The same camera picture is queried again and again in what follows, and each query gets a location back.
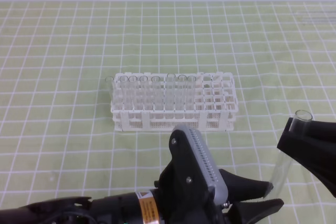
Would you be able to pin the white plastic test tube rack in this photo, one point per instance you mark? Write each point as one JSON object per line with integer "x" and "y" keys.
{"x": 160, "y": 101}

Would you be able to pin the clear glass test tube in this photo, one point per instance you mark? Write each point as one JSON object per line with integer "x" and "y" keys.
{"x": 282, "y": 166}

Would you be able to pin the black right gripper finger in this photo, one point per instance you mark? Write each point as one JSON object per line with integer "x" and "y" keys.
{"x": 311, "y": 144}

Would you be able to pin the green checkered tablecloth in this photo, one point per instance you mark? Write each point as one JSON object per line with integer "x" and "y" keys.
{"x": 57, "y": 132}

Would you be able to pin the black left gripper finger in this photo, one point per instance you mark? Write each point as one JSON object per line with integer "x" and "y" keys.
{"x": 252, "y": 212}
{"x": 242, "y": 189}

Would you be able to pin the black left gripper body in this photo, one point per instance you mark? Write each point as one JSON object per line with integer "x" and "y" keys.
{"x": 191, "y": 188}

